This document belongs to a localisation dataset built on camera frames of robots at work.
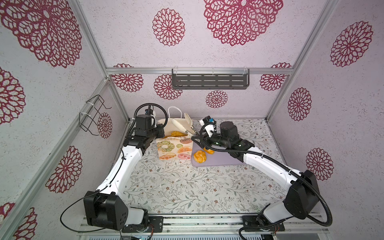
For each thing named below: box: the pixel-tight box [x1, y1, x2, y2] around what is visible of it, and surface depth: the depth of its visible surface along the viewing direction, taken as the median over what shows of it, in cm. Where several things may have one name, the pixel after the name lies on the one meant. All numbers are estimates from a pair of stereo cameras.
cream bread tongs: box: [171, 112, 199, 136], surface depth 78 cm
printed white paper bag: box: [156, 106, 193, 161], surface depth 87 cm
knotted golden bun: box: [193, 150, 207, 164], surface depth 96 cm
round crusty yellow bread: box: [170, 130, 188, 137], surface depth 87 cm
